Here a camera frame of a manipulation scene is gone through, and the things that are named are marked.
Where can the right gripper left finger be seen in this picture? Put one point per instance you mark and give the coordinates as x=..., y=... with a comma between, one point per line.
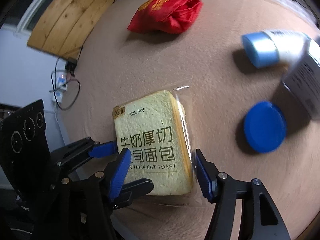
x=120, y=172

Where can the white window frame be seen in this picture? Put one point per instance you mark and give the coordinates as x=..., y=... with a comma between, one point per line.
x=31, y=16

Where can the packaged toast bread slice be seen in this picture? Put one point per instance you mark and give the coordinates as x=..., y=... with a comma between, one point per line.
x=155, y=130

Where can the red satin cloth pouch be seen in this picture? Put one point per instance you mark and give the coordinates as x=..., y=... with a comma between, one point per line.
x=169, y=16

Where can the white power strip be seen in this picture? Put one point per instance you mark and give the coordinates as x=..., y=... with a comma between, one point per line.
x=59, y=85

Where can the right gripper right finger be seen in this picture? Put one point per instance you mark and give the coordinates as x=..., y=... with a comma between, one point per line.
x=260, y=218

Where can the black power adapter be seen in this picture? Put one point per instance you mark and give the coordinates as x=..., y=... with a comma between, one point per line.
x=70, y=65

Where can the pine wood wall panel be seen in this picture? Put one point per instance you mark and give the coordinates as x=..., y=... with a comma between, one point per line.
x=65, y=25

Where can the white lotion bottle blue cap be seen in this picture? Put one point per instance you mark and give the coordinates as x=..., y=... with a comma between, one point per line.
x=269, y=47

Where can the clear plastic card reader box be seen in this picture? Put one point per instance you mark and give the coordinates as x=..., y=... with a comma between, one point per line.
x=302, y=79

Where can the blue round lid jar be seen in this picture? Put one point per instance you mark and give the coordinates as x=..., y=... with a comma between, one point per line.
x=265, y=127

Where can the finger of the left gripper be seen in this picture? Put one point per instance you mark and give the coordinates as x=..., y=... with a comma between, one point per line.
x=131, y=191
x=103, y=150

